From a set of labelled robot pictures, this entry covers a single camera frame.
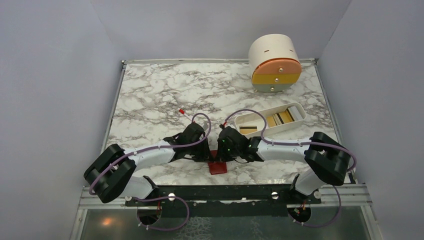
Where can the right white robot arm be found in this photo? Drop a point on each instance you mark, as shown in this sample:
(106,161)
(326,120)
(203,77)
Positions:
(328,161)

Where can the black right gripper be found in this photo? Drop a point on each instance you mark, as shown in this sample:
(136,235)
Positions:
(220,156)

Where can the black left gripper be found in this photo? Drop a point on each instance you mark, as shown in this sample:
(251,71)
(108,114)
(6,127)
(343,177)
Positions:
(205,156)

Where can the credit cards in tray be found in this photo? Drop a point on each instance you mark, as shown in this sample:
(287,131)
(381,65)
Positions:
(294,113)

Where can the white plastic tray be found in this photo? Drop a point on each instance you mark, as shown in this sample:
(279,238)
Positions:
(252,118)

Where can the black mounting rail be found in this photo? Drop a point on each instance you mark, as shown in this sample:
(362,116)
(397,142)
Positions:
(171,201)

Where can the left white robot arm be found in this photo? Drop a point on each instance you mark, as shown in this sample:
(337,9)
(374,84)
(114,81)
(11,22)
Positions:
(111,174)

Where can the loose gold cards in tray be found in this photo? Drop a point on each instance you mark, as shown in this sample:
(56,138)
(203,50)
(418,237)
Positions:
(274,120)

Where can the round pastel drawer organizer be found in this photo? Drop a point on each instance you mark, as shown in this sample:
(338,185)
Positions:
(274,64)

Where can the red card holder wallet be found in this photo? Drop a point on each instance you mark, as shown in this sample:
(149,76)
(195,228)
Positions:
(216,165)

